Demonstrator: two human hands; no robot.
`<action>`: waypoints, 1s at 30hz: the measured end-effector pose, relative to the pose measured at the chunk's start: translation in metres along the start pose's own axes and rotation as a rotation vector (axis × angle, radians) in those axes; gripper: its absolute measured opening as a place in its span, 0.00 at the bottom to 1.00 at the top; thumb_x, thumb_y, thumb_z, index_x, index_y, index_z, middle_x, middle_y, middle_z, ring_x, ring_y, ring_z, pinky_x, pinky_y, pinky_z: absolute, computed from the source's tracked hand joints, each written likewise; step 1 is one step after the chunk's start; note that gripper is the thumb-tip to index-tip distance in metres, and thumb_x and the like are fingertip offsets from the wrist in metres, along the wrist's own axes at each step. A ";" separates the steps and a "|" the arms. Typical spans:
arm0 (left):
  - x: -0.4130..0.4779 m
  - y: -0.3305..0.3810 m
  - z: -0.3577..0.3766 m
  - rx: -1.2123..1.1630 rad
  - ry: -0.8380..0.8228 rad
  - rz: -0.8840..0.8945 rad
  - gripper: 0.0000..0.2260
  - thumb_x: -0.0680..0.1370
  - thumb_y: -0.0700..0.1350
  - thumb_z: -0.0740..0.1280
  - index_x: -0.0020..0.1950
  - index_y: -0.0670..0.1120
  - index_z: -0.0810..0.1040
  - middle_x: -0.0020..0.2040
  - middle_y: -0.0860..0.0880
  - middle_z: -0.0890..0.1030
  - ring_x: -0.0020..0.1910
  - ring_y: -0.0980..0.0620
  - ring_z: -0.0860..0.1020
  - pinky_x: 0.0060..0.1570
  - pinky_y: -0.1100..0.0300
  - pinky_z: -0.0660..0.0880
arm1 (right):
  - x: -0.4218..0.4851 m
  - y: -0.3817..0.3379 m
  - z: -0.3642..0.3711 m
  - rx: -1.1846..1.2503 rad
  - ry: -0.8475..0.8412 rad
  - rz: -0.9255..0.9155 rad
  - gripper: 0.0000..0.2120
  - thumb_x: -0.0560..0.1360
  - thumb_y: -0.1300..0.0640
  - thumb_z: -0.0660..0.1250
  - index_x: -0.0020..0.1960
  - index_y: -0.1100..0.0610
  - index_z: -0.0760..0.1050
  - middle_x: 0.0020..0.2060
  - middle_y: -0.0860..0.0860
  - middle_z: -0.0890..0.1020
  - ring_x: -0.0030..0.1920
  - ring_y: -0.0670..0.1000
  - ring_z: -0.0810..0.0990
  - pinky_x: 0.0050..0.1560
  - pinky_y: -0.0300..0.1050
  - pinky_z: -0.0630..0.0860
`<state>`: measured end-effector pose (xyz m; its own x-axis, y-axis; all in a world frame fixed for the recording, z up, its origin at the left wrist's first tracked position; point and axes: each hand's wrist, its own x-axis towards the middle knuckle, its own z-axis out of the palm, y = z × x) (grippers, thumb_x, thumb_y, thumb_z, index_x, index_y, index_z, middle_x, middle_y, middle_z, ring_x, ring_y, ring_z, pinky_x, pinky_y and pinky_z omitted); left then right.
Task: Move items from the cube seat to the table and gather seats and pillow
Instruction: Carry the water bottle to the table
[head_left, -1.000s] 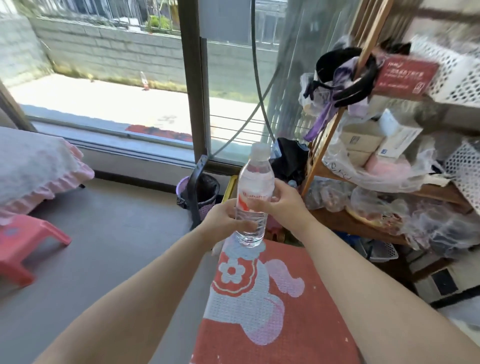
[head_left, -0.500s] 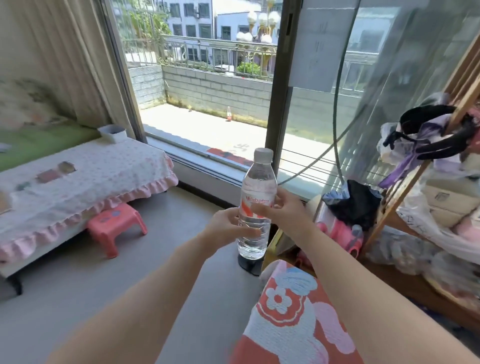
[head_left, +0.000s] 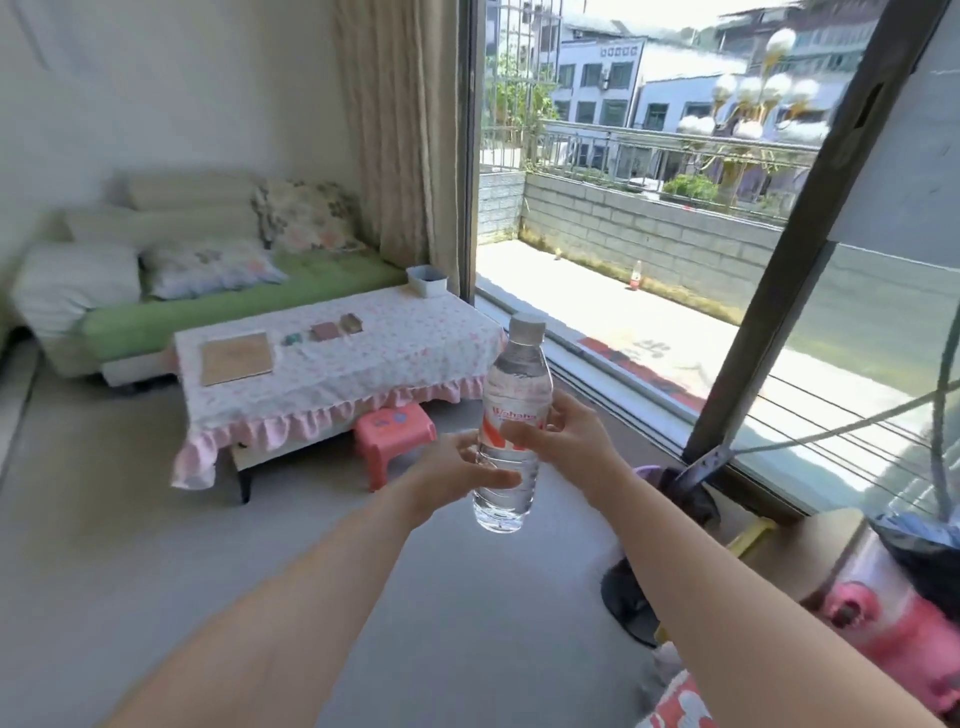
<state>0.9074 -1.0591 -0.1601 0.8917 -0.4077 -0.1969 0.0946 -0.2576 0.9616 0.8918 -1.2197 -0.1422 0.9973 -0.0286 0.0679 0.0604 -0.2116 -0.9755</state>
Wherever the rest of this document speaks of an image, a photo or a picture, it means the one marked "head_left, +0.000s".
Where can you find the orange cartoon tablecloth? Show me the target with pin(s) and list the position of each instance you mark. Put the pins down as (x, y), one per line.
(675, 709)

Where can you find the red calligraphy paper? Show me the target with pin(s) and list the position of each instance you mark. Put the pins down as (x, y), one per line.
(645, 375)

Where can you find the small white storage bin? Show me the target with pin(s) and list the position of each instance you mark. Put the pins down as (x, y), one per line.
(426, 283)

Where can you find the pink suitcase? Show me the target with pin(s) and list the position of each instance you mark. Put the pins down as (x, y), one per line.
(900, 645)

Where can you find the green cushioned white sofa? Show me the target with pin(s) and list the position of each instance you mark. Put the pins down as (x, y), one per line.
(225, 315)

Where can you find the metal balcony railing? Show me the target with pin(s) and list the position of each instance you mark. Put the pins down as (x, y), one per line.
(675, 139)

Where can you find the green striped tin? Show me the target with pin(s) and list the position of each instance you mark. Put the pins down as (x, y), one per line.
(292, 339)

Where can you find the white black-legged coffee table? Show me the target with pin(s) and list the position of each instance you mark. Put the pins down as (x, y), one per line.
(300, 450)

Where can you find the floral pink-frilled tablecloth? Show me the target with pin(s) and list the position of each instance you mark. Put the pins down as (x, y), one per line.
(375, 367)

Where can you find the person's right forearm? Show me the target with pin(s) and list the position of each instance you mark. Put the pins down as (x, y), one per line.
(750, 622)

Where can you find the beige patterned curtain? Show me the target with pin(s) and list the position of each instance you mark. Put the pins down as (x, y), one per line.
(397, 135)

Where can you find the person's right hand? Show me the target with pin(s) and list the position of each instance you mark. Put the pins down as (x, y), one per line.
(577, 450)

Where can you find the frilled pastel flower cushion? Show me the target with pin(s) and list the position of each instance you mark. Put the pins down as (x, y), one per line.
(210, 270)

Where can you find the pink plastic stool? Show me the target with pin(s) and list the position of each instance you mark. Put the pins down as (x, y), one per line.
(394, 431)

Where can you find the person's left forearm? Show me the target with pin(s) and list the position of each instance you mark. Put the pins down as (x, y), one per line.
(285, 622)

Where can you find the black curved floor stand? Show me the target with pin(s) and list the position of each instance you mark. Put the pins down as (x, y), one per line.
(630, 600)

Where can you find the grey brick balcony wall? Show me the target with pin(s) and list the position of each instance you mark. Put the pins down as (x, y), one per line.
(637, 240)

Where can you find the clear water bottle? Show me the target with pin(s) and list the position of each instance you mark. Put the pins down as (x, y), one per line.
(517, 375)

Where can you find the red-labelled balcony bottle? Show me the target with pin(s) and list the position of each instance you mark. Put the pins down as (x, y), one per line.
(636, 277)

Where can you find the small wooden box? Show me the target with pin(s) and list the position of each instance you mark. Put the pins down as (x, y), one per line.
(351, 324)

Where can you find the thin grey hoop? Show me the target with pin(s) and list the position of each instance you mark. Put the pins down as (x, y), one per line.
(941, 450)

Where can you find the sliding glass door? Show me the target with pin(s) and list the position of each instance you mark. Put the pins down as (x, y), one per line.
(817, 225)

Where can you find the person's left hand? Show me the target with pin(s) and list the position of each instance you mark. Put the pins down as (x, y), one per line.
(450, 480)

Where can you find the brown flower print cushion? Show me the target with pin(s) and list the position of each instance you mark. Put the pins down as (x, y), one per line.
(307, 217)

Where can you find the small brown notebook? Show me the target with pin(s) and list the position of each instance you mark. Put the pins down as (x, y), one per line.
(325, 331)

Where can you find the brown spiral sketchbook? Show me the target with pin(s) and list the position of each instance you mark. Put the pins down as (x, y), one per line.
(236, 360)

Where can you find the black fabric bag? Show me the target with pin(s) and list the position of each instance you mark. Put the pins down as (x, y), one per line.
(922, 555)

